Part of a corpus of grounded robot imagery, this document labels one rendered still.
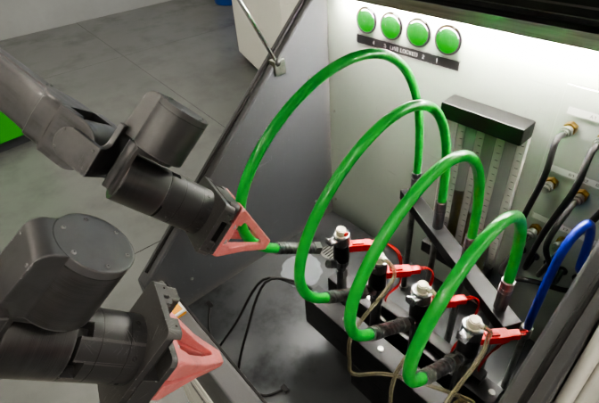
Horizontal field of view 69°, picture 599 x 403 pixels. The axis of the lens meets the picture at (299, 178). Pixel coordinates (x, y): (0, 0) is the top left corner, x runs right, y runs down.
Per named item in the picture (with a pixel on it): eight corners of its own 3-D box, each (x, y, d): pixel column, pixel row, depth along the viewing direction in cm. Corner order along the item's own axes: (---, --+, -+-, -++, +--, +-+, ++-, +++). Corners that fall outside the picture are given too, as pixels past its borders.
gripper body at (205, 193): (215, 180, 58) (166, 155, 54) (240, 211, 49) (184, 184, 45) (190, 221, 58) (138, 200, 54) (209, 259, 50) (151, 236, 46)
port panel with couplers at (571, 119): (507, 250, 78) (557, 91, 60) (517, 240, 80) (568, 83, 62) (585, 291, 70) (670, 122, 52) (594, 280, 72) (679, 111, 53)
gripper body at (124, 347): (189, 336, 35) (101, 324, 30) (123, 423, 37) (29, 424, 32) (170, 282, 40) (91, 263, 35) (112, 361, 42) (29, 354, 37)
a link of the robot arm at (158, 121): (100, 154, 55) (46, 147, 47) (147, 77, 54) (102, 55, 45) (170, 209, 53) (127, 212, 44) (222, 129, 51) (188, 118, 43)
